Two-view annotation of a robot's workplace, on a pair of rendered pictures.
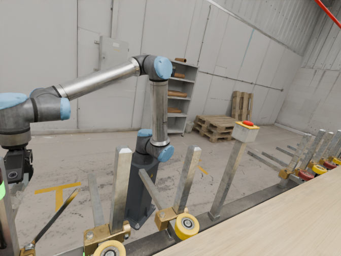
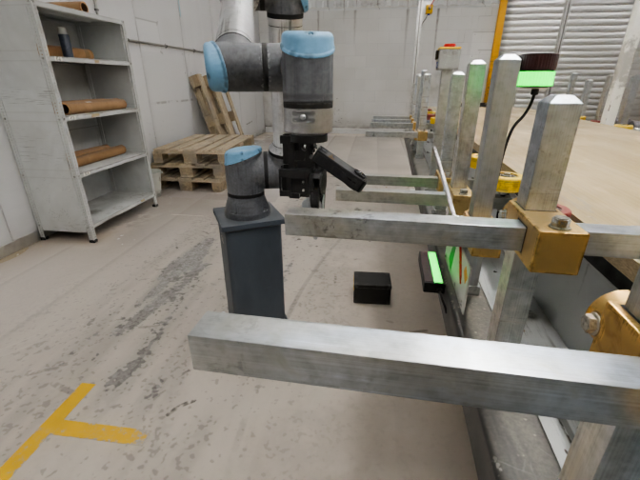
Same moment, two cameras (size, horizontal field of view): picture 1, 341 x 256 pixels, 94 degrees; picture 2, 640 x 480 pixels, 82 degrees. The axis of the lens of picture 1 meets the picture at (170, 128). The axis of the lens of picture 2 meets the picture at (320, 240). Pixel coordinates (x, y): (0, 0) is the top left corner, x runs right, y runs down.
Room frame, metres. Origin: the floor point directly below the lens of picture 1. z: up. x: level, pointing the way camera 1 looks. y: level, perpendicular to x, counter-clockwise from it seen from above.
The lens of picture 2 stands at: (-0.02, 1.04, 1.12)
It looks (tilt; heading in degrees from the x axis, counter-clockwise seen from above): 23 degrees down; 314
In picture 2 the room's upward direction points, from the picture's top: straight up
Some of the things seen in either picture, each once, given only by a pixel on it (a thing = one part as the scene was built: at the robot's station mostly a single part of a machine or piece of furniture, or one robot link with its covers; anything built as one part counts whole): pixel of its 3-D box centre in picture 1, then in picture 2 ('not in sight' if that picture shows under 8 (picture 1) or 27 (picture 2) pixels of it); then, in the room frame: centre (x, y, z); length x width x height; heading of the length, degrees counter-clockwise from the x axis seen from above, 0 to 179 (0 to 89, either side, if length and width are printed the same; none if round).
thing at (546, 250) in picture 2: not in sight; (536, 230); (0.08, 0.54, 0.95); 0.14 x 0.06 x 0.05; 124
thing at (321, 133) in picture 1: (308, 157); (420, 111); (1.21, -1.13, 0.94); 0.04 x 0.04 x 0.48; 34
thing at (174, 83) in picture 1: (168, 100); (84, 128); (3.38, 0.16, 0.78); 0.90 x 0.45 x 1.55; 126
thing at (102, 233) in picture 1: (107, 235); (458, 197); (0.36, 0.13, 0.84); 0.14 x 0.06 x 0.05; 124
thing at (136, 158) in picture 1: (143, 154); (247, 202); (1.23, 0.18, 0.65); 0.19 x 0.19 x 0.10
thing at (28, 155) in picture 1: (17, 155); (305, 165); (0.50, 0.54, 0.97); 0.09 x 0.08 x 0.12; 34
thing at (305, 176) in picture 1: (303, 180); not in sight; (0.97, -0.95, 0.85); 0.08 x 0.08 x 0.11
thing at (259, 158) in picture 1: (272, 166); (404, 134); (1.13, -0.84, 0.83); 0.44 x 0.03 x 0.04; 34
